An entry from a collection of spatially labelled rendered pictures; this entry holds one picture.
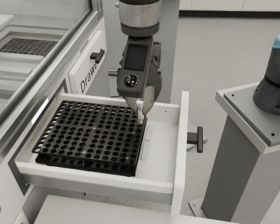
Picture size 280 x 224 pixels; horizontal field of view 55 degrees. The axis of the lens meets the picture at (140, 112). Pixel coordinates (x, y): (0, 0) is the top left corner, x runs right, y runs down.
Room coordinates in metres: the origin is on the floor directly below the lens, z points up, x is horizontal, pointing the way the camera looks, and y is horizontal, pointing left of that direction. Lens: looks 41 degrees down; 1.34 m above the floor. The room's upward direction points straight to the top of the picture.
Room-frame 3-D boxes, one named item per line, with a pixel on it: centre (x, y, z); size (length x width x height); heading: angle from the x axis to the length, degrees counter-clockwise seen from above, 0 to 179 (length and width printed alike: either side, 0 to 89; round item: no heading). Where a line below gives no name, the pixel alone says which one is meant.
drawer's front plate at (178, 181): (0.42, -0.09, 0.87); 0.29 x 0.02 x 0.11; 171
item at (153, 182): (0.45, 0.11, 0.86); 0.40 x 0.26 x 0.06; 81
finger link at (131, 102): (0.49, 0.02, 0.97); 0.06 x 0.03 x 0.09; 170
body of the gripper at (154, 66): (0.49, 0.00, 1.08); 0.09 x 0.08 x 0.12; 170
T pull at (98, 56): (0.77, 0.14, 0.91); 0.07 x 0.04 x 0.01; 171
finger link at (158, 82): (0.46, -0.02, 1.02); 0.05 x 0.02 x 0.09; 80
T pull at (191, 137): (0.41, -0.12, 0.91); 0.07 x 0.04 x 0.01; 171
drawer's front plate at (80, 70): (0.78, 0.17, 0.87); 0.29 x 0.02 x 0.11; 171
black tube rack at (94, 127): (0.45, 0.11, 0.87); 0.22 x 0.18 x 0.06; 81
